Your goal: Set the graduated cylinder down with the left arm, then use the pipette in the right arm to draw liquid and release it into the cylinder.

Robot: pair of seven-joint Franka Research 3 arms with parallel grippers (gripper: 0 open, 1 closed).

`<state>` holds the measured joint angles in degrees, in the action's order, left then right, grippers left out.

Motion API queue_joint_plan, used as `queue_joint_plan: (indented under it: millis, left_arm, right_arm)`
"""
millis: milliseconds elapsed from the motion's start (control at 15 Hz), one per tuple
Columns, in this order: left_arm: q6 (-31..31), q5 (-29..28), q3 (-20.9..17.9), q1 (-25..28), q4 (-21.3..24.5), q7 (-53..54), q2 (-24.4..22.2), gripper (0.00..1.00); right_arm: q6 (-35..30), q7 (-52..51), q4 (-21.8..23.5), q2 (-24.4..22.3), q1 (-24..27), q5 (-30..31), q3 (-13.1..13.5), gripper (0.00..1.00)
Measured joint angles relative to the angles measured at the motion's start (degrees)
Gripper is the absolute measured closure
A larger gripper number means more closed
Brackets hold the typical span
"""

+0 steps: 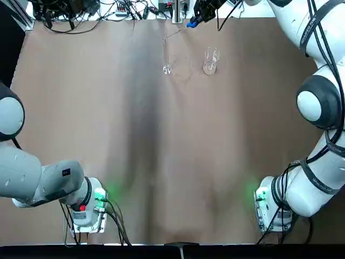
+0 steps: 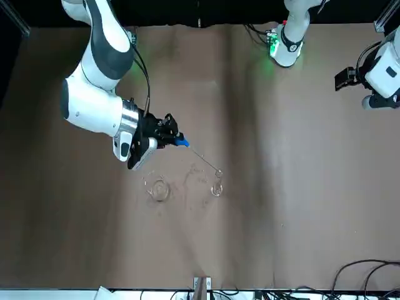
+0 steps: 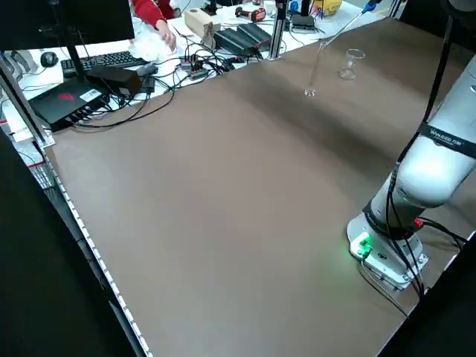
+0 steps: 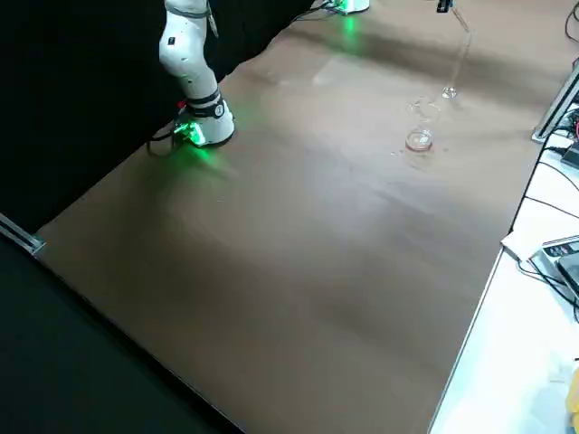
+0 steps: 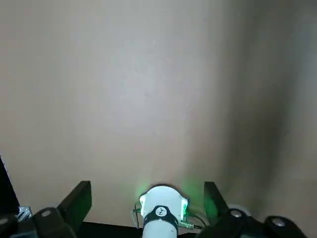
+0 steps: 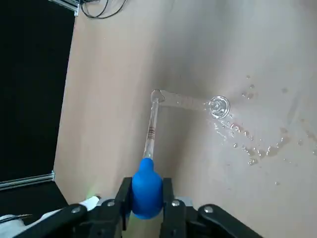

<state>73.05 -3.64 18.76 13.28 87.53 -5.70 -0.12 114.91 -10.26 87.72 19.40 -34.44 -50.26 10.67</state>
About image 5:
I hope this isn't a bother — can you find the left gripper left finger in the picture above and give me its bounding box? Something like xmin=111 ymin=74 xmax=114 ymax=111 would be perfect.
xmin=0 ymin=180 xmax=92 ymax=238

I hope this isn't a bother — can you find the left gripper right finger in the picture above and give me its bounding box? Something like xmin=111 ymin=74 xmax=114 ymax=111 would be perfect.
xmin=198 ymin=181 xmax=310 ymax=238

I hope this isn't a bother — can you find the black base cable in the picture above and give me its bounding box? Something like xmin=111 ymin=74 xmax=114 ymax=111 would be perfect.
xmin=180 ymin=212 xmax=207 ymax=229

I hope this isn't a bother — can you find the aluminium frame rail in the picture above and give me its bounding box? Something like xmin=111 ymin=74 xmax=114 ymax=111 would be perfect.
xmin=15 ymin=205 xmax=33 ymax=219

